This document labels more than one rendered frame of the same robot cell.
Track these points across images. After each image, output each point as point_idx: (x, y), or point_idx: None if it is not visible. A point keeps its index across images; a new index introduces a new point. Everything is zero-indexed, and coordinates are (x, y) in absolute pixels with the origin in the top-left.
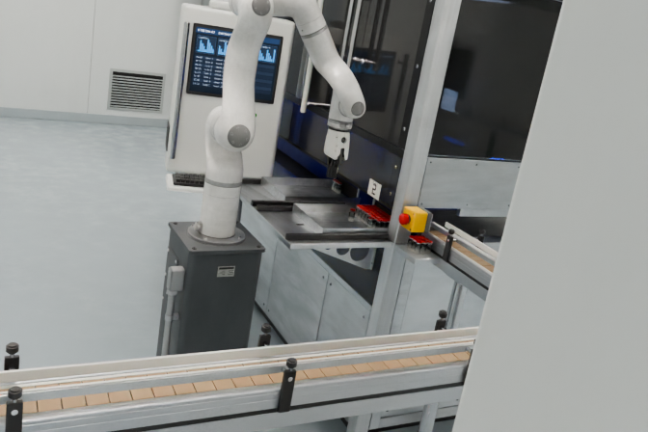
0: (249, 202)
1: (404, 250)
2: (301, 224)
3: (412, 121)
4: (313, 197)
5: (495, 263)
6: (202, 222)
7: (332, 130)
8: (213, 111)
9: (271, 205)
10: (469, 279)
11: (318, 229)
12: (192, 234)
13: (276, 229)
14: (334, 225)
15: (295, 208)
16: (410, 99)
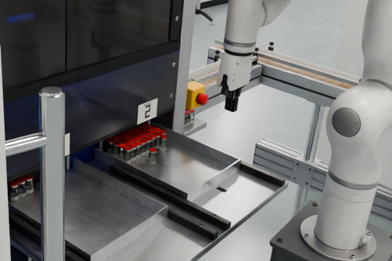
0: (207, 245)
1: (192, 127)
2: (219, 189)
3: (187, 3)
4: (130, 187)
5: (216, 74)
6: (365, 230)
7: (246, 56)
8: (382, 106)
9: (211, 213)
10: (208, 101)
11: (234, 167)
12: (374, 247)
13: (266, 198)
14: (186, 169)
15: (192, 194)
16: None
